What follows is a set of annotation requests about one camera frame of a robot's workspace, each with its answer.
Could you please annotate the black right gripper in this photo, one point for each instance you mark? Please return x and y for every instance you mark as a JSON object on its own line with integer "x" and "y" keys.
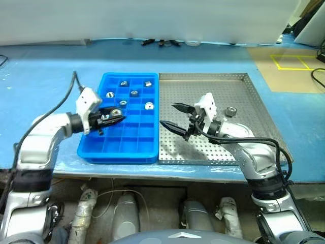
{"x": 195, "y": 124}

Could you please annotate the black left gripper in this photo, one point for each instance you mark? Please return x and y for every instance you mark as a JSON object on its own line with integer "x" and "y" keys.
{"x": 95, "y": 121}

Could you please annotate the small metal roller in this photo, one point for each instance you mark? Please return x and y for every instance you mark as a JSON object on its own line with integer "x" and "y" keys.
{"x": 110, "y": 94}
{"x": 148, "y": 83}
{"x": 123, "y": 83}
{"x": 116, "y": 111}
{"x": 133, "y": 93}
{"x": 149, "y": 106}
{"x": 123, "y": 103}

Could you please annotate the metal nut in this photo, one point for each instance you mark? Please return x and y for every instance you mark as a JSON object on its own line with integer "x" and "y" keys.
{"x": 231, "y": 111}

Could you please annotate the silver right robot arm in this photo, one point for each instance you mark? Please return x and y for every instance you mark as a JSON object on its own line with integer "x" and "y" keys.
{"x": 256, "y": 155}

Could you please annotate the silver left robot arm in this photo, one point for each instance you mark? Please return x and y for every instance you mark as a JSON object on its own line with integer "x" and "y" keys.
{"x": 38, "y": 142}

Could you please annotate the blue plastic compartment tray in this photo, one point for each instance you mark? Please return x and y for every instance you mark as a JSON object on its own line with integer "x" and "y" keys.
{"x": 132, "y": 150}

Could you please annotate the perforated steel tray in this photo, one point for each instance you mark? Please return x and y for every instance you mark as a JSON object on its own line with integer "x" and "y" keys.
{"x": 228, "y": 89}

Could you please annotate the black clip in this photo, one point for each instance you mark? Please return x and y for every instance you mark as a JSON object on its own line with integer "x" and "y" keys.
{"x": 161, "y": 42}
{"x": 147, "y": 42}
{"x": 174, "y": 42}

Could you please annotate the grey rounded leg cover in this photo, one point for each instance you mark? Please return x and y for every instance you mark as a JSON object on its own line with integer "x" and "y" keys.
{"x": 196, "y": 216}
{"x": 126, "y": 216}

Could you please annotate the white wrapped leg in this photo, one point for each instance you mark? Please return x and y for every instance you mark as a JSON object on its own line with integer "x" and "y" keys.
{"x": 83, "y": 213}
{"x": 231, "y": 216}

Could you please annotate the brown cardboard sheet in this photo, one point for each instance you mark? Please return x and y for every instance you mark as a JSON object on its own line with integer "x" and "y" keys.
{"x": 284, "y": 78}

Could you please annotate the grey robot torso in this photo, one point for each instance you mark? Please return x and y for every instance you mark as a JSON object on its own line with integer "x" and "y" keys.
{"x": 177, "y": 237}

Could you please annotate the white leaning board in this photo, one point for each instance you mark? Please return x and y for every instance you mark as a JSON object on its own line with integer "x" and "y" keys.
{"x": 311, "y": 28}

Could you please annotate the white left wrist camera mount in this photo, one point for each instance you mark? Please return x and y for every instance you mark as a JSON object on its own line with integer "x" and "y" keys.
{"x": 85, "y": 101}

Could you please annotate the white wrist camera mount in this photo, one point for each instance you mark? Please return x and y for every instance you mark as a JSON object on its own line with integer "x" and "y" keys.
{"x": 209, "y": 103}
{"x": 85, "y": 101}

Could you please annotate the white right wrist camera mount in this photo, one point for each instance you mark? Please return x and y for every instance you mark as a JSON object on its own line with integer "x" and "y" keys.
{"x": 209, "y": 103}

